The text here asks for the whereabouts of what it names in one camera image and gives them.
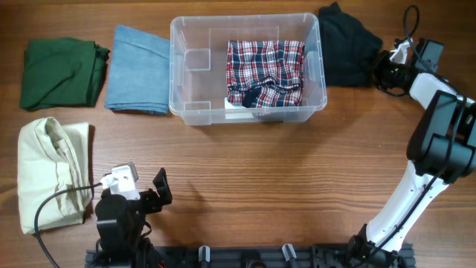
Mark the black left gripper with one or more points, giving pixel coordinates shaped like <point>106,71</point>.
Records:
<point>155,203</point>

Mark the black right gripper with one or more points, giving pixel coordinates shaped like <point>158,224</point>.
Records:
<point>383,57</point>

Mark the black garment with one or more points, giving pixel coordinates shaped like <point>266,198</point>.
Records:
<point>348,48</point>

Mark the red navy plaid garment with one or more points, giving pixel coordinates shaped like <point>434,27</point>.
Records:
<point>265,73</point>

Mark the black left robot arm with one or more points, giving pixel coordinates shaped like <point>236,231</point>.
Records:
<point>121,219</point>

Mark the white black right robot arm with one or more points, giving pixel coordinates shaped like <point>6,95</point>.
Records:
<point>441,150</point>

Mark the white label in bin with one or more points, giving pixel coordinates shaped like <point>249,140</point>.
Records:
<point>234,112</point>

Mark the blue folded towel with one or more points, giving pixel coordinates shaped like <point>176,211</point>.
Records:
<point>139,74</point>

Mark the cream folded garment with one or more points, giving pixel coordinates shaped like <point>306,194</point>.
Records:
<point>53,158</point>

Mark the clear plastic storage bin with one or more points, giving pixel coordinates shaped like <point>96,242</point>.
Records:
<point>198,57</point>

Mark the green folded garment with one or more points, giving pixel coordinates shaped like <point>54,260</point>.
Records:
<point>62,72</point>

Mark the left clear rail clip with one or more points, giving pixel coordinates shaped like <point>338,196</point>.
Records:
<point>204,254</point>

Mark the clear rail clip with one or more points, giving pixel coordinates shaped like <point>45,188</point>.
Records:
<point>289,252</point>
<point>204,254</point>

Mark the right clear rail clip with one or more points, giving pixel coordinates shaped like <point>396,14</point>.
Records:
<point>289,252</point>

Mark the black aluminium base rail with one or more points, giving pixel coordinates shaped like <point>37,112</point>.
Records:
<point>318,255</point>

